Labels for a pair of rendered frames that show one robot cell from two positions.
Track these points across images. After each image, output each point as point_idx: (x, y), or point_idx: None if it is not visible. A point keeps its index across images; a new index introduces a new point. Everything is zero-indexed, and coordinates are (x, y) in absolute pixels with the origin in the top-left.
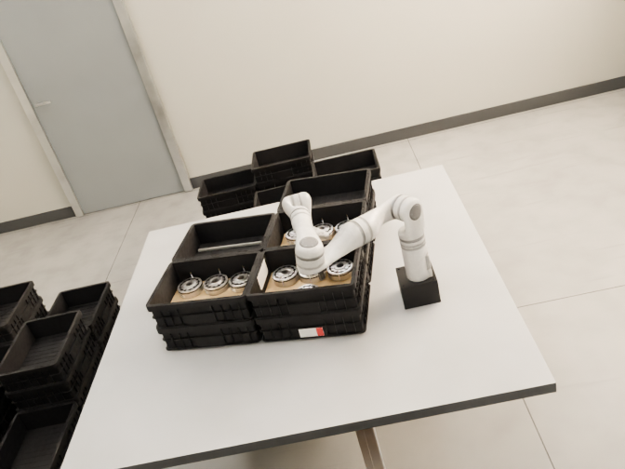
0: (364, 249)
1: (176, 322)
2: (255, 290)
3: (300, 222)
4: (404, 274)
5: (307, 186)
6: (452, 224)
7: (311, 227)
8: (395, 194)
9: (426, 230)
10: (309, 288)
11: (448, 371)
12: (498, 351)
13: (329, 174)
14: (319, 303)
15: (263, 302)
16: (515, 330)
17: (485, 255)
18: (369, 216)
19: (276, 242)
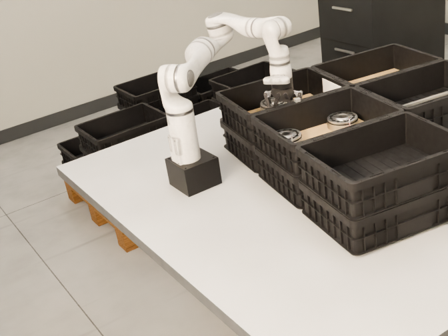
0: (261, 145)
1: (377, 71)
2: (315, 79)
3: (240, 17)
4: (203, 154)
5: (447, 163)
6: (209, 264)
7: (227, 19)
8: (184, 65)
9: (243, 248)
10: (254, 82)
11: (137, 151)
12: (102, 169)
13: (412, 163)
14: (252, 101)
15: (298, 81)
16: (91, 183)
17: (142, 235)
18: (190, 46)
19: (375, 116)
